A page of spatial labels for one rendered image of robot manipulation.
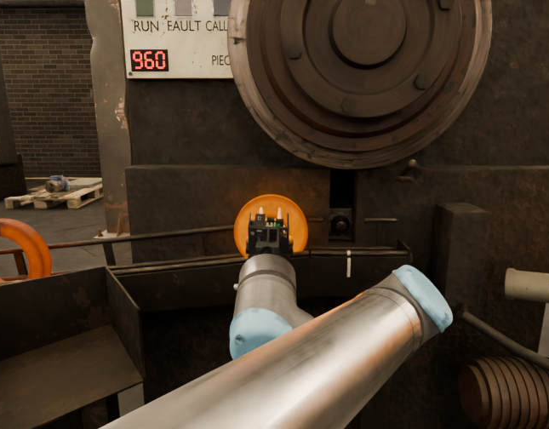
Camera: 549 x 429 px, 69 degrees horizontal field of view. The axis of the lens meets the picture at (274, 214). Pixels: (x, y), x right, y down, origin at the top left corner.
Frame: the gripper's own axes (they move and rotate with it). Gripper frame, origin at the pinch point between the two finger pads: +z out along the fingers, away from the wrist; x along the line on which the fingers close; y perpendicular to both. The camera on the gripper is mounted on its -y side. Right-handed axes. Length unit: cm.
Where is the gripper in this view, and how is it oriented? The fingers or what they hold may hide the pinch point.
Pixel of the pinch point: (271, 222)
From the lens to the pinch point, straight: 83.9
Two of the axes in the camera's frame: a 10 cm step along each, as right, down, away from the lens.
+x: -10.0, -0.1, 0.2
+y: 0.0, -8.7, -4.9
